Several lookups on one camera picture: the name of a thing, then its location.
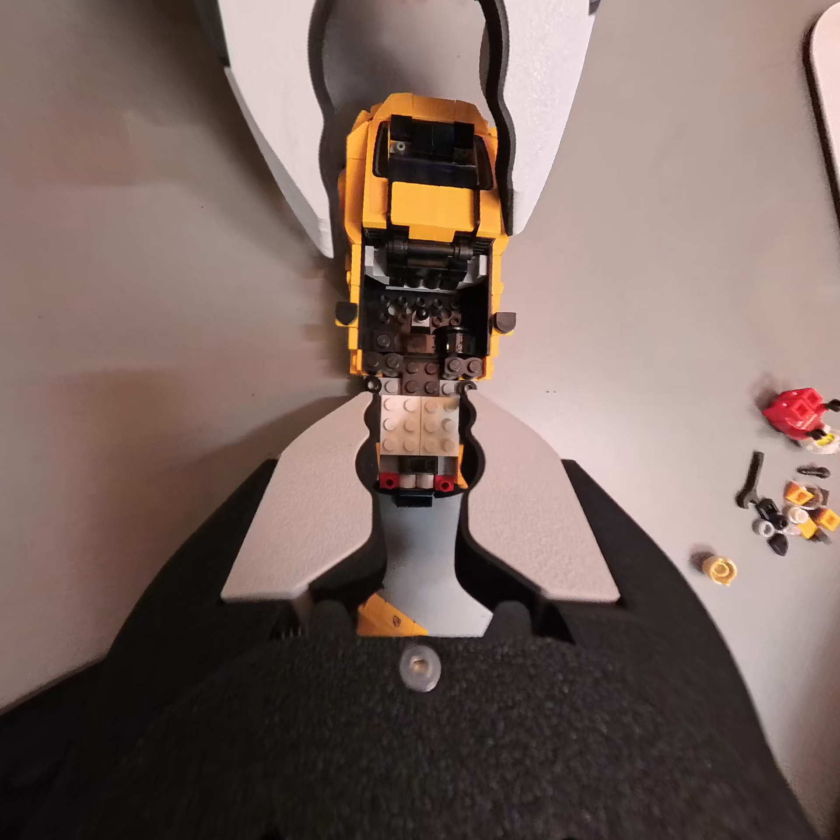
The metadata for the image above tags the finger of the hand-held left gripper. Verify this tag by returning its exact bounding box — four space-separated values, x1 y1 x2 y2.
479 0 596 238
218 0 349 258

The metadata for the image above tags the red toy minifigure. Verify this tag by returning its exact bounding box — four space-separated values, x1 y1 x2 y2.
761 387 840 457

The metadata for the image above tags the yellow toy brick car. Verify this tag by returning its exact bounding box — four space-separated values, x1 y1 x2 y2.
333 92 517 509

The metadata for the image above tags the tan round toy piece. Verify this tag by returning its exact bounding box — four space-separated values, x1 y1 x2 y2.
690 550 739 586

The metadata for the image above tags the yellow toy wedge piece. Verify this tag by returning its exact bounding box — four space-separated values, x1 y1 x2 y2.
356 589 429 639

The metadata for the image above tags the white book stand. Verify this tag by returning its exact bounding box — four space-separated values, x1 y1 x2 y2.
801 10 840 231

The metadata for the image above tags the black toy wrench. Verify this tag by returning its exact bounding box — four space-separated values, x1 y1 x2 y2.
735 449 765 509

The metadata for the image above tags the pile of small toy bricks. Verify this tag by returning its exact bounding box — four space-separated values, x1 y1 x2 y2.
751 462 840 557

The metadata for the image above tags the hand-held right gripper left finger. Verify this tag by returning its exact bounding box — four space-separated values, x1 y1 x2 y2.
219 391 387 623

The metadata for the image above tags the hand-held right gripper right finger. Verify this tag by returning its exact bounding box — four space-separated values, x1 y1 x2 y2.
455 391 622 623

